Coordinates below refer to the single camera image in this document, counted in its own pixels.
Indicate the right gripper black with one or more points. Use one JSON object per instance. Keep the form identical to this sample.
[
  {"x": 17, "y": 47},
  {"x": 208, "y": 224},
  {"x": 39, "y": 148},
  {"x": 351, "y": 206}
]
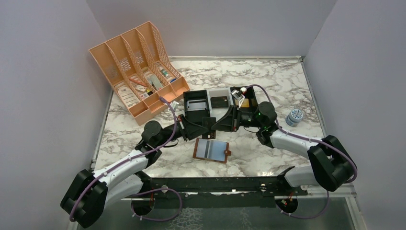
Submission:
[{"x": 229, "y": 122}]

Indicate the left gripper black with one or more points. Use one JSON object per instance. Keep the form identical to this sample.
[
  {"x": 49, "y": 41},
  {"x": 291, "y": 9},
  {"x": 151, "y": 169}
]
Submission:
[{"x": 189, "y": 130}]

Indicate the dark grey credit card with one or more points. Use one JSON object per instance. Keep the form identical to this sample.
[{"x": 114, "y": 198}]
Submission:
[{"x": 208, "y": 127}]

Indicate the brown leather card holder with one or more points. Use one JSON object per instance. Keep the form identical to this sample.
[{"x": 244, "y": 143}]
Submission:
[{"x": 220, "y": 152}]

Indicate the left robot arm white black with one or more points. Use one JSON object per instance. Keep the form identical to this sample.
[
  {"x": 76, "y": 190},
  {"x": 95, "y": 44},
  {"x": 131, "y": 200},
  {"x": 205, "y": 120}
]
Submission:
[{"x": 91, "y": 192}]

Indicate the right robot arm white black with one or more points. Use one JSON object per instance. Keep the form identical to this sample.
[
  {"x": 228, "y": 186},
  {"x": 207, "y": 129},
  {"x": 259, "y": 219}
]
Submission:
[{"x": 330, "y": 165}]

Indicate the silver card with magnetic stripe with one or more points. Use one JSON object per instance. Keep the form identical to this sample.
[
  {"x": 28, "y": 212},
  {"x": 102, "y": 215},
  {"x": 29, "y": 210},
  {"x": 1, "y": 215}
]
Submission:
[{"x": 204, "y": 148}]

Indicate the white card in black bin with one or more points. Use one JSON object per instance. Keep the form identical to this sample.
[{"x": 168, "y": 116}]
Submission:
[{"x": 196, "y": 105}]

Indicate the white bin middle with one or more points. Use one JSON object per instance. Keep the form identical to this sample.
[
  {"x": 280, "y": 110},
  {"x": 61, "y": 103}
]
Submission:
[{"x": 218, "y": 112}]

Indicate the black bin left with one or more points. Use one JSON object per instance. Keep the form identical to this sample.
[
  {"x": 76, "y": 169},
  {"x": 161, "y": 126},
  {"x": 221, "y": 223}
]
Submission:
[{"x": 196, "y": 116}]

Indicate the black bin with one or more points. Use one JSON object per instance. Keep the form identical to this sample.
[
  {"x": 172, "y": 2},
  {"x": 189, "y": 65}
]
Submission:
[
  {"x": 196, "y": 116},
  {"x": 250, "y": 102}
]

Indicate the black object in white bin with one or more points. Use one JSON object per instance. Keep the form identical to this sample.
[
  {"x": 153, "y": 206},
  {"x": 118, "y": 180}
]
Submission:
[{"x": 219, "y": 102}]

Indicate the black bin right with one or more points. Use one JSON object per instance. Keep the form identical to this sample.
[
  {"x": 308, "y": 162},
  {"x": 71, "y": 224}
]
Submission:
[{"x": 250, "y": 102}]

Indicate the blue white small jar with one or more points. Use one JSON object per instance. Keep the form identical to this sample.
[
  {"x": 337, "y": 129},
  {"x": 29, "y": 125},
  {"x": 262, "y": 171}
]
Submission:
[{"x": 294, "y": 117}]

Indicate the orange plastic file organizer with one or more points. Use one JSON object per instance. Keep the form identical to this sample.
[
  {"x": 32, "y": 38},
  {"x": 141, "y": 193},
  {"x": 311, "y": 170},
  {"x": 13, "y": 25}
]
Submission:
[{"x": 138, "y": 68}]

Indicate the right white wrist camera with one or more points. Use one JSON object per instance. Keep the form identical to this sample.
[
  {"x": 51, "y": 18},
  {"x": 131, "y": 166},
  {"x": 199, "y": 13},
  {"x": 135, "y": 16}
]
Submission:
[{"x": 239, "y": 95}]

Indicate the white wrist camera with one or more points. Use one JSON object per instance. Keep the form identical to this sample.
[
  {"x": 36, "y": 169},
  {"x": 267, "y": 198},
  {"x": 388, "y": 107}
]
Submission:
[
  {"x": 174, "y": 105},
  {"x": 239, "y": 95}
]

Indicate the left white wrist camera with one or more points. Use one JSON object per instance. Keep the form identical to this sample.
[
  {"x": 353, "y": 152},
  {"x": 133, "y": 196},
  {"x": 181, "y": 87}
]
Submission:
[{"x": 174, "y": 105}]

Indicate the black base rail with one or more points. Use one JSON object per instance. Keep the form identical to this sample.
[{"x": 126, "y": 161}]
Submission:
[{"x": 213, "y": 192}]

